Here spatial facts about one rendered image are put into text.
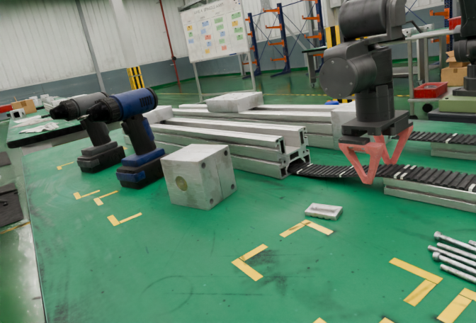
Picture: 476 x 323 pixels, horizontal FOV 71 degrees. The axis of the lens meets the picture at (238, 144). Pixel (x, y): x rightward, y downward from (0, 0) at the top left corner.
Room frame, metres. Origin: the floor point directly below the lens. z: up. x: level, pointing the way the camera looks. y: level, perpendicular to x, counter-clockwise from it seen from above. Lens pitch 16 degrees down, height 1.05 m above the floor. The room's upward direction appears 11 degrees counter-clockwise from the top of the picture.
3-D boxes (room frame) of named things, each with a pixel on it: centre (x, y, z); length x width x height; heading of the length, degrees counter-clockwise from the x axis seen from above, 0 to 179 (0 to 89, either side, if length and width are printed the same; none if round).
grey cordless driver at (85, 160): (0.97, 0.43, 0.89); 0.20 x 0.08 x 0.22; 141
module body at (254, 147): (0.98, 0.14, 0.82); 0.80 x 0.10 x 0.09; 38
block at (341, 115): (0.75, -0.30, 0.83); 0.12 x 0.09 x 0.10; 128
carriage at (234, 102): (1.10, -0.01, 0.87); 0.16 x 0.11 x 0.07; 38
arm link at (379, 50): (0.52, -0.22, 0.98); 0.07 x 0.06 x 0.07; 129
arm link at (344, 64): (0.49, -0.20, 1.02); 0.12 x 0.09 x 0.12; 129
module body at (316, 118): (1.10, -0.01, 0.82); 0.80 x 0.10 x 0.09; 38
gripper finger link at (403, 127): (0.54, -0.24, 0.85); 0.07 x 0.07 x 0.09; 38
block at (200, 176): (0.63, 0.08, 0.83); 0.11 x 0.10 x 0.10; 141
